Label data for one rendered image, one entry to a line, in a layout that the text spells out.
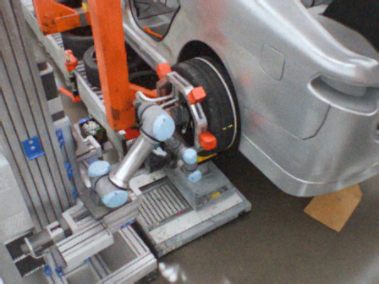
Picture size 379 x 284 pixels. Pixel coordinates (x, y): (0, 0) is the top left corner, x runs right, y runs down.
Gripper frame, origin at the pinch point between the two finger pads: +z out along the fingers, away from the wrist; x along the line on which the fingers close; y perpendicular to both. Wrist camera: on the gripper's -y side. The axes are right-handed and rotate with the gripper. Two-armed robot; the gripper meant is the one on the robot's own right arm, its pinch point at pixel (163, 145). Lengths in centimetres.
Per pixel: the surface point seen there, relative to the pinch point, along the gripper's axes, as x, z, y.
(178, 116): -10.7, 0.1, 18.5
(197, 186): -31, 5, -60
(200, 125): -21.7, -8.4, 12.2
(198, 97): -22.2, -4.2, 30.1
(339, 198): -132, -54, -81
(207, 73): -39, 10, 33
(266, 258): -45, -62, -83
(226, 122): -37.6, -13.2, 11.0
